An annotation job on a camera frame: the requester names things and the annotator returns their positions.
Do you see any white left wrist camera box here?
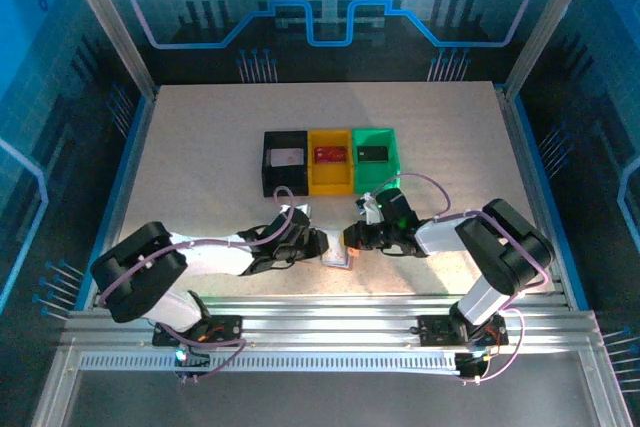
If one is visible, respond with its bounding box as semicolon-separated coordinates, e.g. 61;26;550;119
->
278;203;314;222

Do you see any black plastic bin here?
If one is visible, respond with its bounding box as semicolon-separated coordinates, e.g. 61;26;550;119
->
261;130;310;198

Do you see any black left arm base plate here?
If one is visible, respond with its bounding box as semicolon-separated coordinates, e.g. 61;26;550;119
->
152;314;245;348

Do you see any aluminium lower frame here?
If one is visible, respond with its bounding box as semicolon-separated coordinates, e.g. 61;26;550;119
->
29;346;634;427

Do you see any white credit card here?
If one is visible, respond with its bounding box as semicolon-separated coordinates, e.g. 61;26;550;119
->
269;148;305;167

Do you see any green plastic bin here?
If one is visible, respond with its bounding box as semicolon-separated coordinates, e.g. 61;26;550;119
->
351;126;402;195

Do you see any blue table edge strip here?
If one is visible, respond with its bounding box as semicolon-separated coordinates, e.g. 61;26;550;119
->
509;91;591;311
74;94;156;311

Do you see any yellow plastic bin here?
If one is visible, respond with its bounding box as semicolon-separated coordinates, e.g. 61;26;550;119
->
306;128;355;197

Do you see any black controller box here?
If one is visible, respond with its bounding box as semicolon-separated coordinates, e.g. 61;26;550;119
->
455;351;490;381
173;344;211;381

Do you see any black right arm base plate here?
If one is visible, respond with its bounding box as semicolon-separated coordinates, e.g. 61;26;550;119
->
417;314;510;348

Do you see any aluminium rail beam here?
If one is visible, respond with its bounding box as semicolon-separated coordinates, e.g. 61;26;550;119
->
59;294;601;348

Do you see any red credit card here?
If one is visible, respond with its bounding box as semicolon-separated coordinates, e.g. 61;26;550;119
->
312;145;349;164

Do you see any pink leather card holder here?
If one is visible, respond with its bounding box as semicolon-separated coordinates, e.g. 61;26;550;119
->
319;229;357;272

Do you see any aluminium frame post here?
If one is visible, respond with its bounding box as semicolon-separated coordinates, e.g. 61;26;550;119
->
502;0;604;101
53;0;159;101

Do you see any black credit card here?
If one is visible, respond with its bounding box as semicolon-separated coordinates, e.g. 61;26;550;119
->
356;146;390;164

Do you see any slotted grey cable duct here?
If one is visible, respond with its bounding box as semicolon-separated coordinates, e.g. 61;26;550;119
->
77;350;464;374

